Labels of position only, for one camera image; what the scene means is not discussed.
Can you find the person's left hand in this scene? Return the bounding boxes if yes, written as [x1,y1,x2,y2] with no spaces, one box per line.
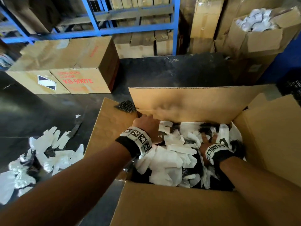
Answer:
[132,114,167,144]

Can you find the person's right hand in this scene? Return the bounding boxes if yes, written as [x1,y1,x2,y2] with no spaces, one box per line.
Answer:
[200,133,219,166]

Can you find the person's right forearm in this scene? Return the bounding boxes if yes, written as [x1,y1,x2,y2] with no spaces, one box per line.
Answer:
[219,156,301,226]

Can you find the person's left forearm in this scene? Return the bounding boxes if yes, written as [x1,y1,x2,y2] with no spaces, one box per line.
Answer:
[0,142,132,226]

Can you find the right marker wristband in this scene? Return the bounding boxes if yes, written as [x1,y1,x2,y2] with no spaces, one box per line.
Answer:
[205,143,235,166]

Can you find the marker wristband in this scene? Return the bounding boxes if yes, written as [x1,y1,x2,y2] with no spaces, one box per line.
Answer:
[115,126,153,158]
[205,143,235,166]

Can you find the left marker wristband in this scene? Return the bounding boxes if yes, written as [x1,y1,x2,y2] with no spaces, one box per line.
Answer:
[115,126,153,158]

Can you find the pile of white packets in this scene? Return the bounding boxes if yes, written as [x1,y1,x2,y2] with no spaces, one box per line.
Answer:
[134,120,246,189]

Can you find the black mesh piece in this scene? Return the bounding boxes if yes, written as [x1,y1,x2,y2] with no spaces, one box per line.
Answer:
[114,100,138,114]

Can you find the large open cardboard box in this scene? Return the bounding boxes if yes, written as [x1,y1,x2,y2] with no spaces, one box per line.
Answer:
[84,84,301,226]

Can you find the stack of shelf cardboard boxes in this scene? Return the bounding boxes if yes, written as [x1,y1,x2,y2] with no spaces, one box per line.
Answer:
[109,0,175,59]

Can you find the black plastic crate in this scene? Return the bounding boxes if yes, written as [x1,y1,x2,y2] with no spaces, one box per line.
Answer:
[277,70,301,104]

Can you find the small open cardboard box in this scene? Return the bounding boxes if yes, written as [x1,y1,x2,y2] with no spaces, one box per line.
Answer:
[222,6,301,59]

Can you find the blue metal shelf rack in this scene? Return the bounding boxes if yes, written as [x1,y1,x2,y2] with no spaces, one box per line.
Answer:
[0,0,181,56]

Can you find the heap of white floor packets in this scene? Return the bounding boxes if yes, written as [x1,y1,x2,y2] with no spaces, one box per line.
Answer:
[0,126,84,205]

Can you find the tall stacked cardboard boxes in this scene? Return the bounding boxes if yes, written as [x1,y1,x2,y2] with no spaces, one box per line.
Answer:
[189,0,227,54]

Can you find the closed red-print cardboard box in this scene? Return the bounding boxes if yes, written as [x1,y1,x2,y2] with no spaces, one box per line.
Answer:
[5,36,120,95]

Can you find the bunch of crumpled white packets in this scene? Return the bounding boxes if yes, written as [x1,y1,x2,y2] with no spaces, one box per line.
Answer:
[236,8,279,33]

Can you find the dark shelf cardboard box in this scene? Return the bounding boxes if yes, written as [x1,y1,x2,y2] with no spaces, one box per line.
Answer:
[0,0,88,35]

